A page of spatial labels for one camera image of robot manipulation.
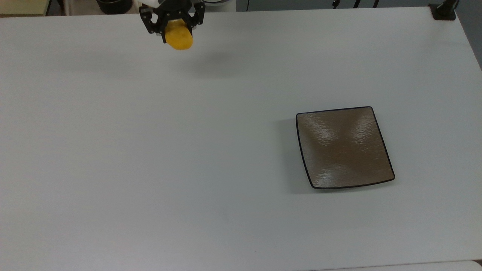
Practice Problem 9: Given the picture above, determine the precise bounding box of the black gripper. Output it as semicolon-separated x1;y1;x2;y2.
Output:
139;0;206;44

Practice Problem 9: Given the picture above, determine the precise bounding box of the yellow lemon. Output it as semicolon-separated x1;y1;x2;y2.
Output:
165;19;194;51

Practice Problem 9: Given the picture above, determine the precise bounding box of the brown square ceramic plate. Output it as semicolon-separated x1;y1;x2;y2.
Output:
296;106;396;190

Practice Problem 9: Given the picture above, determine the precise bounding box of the black round bin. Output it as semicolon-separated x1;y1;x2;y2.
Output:
96;0;133;15

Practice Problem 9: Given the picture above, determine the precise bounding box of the tan wooden board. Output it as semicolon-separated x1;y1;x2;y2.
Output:
0;0;51;16

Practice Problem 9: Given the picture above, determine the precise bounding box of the black table clamp base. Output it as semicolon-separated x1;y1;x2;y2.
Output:
429;0;459;21

